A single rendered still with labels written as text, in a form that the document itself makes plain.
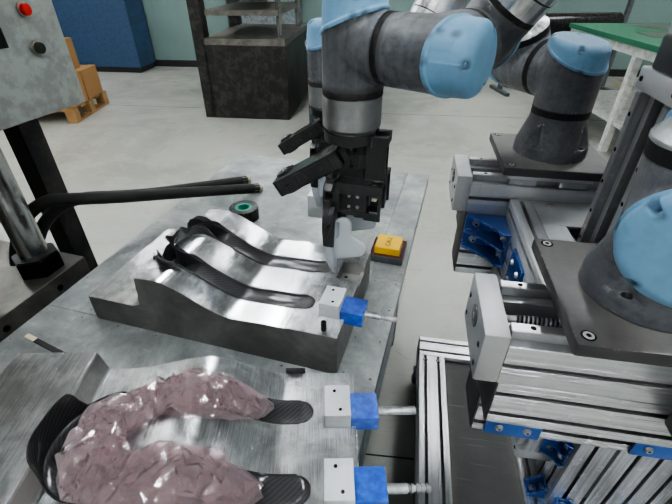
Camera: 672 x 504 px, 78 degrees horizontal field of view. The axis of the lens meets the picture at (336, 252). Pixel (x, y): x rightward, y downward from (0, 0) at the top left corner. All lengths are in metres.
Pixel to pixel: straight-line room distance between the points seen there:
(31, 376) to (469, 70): 0.68
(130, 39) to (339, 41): 7.15
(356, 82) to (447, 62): 0.11
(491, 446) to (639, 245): 1.09
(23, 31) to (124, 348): 0.79
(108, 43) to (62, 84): 6.46
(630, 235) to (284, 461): 0.46
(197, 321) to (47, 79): 0.79
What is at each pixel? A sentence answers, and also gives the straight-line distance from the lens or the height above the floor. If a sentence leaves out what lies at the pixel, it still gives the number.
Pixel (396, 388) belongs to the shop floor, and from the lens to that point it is 1.74.
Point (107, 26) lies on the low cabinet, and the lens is 7.74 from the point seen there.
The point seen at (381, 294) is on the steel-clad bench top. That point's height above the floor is 0.80.
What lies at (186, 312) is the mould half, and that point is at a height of 0.87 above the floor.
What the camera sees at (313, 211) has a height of 0.92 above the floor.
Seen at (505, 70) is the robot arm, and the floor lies 1.19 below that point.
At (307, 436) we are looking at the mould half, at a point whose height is 0.85.
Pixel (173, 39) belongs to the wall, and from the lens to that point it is 7.91.
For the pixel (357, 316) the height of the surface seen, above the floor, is 0.90.
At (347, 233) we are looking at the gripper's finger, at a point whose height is 1.07.
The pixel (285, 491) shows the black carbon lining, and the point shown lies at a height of 0.85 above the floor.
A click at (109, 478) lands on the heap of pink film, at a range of 0.61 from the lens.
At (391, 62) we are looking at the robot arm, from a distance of 0.47.
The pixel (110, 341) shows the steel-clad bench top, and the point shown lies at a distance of 0.90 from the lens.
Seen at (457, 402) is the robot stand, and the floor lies 0.21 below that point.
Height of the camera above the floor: 1.38
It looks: 35 degrees down
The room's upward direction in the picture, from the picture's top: straight up
